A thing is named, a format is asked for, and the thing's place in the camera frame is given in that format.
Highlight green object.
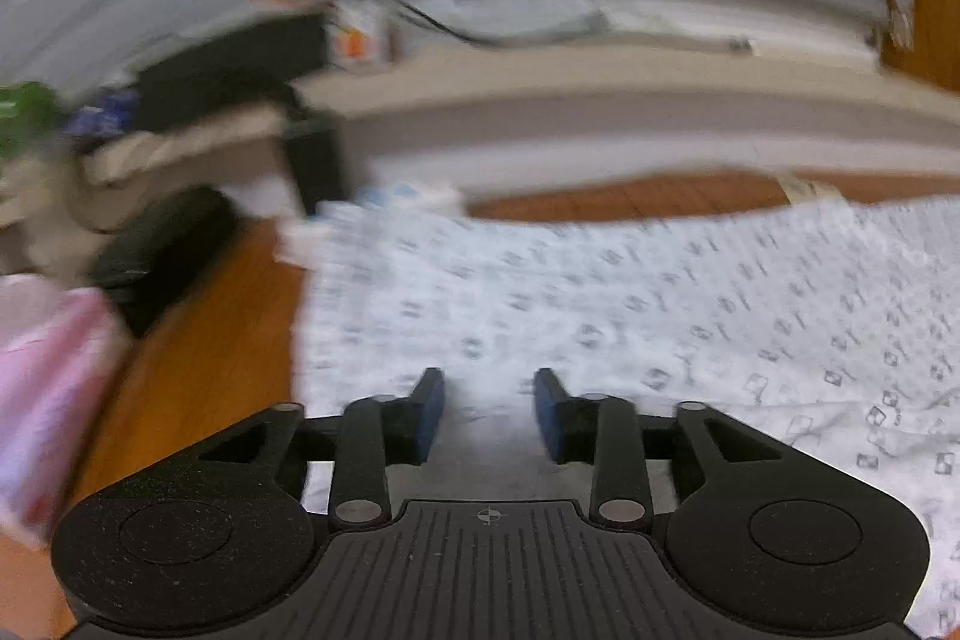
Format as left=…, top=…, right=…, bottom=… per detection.
left=0, top=80, right=59, bottom=155

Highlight black pouch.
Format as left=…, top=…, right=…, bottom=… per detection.
left=88, top=185, right=242, bottom=335

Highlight beige paper label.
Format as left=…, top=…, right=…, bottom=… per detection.
left=775, top=170, right=846, bottom=209

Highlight black box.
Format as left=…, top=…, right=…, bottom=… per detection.
left=133, top=12, right=332, bottom=133

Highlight clear plastic sheet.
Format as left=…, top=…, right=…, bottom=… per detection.
left=403, top=0, right=610, bottom=46

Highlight white orange packet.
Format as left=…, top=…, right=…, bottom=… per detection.
left=328, top=0, right=392, bottom=65

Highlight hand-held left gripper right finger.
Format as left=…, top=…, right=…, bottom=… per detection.
left=532, top=367, right=781, bottom=528

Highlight clear plastic clip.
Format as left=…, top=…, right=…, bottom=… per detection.
left=887, top=0, right=914, bottom=50

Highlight blue packet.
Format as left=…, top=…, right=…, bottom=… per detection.
left=62, top=91, right=141, bottom=140

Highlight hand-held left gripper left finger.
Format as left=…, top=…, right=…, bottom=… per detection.
left=199, top=367, right=446, bottom=530

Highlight pink cloth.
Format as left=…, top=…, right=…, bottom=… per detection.
left=0, top=278, right=126, bottom=537

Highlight beige windowsill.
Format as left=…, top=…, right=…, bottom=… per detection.
left=81, top=38, right=960, bottom=215

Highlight white patterned pajama pants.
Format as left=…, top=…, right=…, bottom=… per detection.
left=276, top=192, right=960, bottom=638

